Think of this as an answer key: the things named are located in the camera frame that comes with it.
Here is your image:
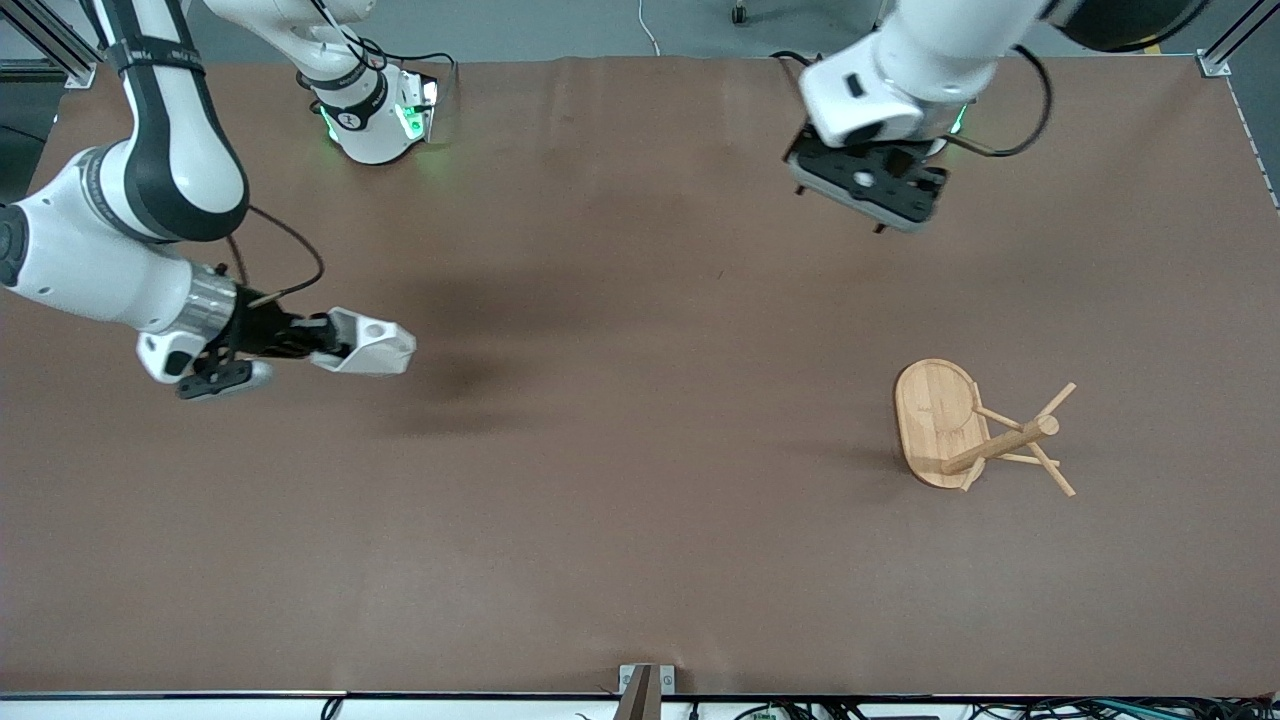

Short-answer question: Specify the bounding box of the white faceted cup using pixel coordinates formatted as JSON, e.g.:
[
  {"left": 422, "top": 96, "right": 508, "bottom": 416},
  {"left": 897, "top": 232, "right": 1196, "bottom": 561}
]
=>
[{"left": 309, "top": 307, "right": 418, "bottom": 378}]

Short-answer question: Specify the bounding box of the wooden cup rack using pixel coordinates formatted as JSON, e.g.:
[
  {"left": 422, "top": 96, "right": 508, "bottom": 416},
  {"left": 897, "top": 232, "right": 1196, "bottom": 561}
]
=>
[{"left": 893, "top": 358, "right": 1079, "bottom": 498}]

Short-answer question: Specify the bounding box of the brown table cover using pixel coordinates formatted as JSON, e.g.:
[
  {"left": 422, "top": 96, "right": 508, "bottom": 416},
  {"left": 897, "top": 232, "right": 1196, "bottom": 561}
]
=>
[{"left": 0, "top": 55, "right": 1280, "bottom": 699}]

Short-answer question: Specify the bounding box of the black right arm base cable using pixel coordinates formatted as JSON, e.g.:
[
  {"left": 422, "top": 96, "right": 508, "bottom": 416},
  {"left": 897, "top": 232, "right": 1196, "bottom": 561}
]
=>
[{"left": 308, "top": 0, "right": 458, "bottom": 93}]

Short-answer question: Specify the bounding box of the grey metal bracket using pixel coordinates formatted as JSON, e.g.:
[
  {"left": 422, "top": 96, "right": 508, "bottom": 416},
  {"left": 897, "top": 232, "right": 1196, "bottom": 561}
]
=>
[{"left": 618, "top": 664, "right": 677, "bottom": 720}]

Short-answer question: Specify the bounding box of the tangled black cable bundle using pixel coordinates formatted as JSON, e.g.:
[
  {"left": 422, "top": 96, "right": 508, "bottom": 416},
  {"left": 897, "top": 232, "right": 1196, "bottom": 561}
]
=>
[{"left": 735, "top": 697, "right": 1280, "bottom": 720}]

